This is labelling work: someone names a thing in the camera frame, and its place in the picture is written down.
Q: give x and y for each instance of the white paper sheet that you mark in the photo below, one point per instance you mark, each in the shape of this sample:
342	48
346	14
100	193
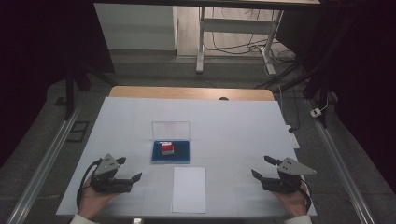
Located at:
189	193

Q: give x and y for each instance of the person's left hand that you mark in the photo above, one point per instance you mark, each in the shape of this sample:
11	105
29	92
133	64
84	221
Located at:
91	202

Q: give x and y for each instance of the large white table cover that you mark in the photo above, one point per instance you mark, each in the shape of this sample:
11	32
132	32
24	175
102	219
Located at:
230	133

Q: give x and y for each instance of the blue ink pad clear lid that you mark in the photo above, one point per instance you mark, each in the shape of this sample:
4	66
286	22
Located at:
179	154

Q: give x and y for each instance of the person's right hand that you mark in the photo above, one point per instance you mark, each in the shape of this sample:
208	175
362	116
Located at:
295	203

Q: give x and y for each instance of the white cabinet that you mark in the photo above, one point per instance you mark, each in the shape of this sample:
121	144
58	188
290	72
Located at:
137	26

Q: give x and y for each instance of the aluminium rail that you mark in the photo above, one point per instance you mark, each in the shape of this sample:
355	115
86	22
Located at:
339	161
43	168

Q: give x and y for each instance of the red and white stamp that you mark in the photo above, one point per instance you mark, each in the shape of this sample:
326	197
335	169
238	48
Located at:
167	148

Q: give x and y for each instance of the black stand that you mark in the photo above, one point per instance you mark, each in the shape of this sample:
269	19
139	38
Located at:
70	93
320	84

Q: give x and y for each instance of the white power strip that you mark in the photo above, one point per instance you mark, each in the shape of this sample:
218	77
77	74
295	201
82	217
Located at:
293	138

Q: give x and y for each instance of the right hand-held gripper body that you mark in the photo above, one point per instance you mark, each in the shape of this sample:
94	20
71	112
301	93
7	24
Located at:
292	169

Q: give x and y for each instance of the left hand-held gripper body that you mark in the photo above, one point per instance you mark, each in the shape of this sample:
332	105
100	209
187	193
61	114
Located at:
107	166

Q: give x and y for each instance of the white desk frame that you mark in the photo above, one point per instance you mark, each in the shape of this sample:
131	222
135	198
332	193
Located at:
236	26

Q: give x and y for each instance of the dark curtain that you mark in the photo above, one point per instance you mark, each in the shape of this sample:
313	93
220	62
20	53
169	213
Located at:
367	77
37	62

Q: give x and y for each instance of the small white adapter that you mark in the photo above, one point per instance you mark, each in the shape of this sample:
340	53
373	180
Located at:
315	112

